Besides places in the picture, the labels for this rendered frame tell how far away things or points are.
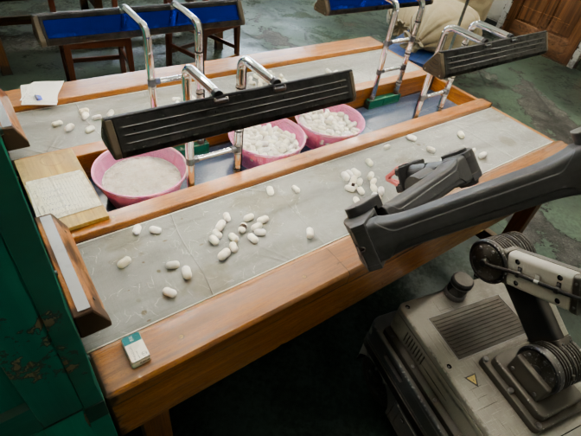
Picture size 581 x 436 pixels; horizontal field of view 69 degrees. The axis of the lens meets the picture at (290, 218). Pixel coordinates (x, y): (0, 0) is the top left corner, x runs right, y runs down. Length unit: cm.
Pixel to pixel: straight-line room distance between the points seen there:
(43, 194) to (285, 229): 63
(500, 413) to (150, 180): 117
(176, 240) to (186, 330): 28
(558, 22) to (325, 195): 477
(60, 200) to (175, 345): 52
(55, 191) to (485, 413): 127
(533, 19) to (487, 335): 483
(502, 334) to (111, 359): 113
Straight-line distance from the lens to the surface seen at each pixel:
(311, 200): 127
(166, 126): 89
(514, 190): 63
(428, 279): 222
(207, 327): 93
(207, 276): 104
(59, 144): 151
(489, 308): 156
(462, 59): 150
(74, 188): 126
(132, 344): 90
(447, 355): 138
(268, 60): 203
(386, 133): 163
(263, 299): 97
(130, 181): 133
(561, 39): 579
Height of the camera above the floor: 154
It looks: 42 degrees down
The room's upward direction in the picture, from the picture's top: 10 degrees clockwise
